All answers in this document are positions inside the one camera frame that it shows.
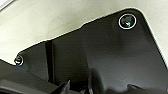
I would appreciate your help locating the silver base screw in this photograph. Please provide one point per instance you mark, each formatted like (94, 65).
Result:
(19, 60)
(127, 21)

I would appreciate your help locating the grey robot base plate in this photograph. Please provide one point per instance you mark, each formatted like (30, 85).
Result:
(116, 56)

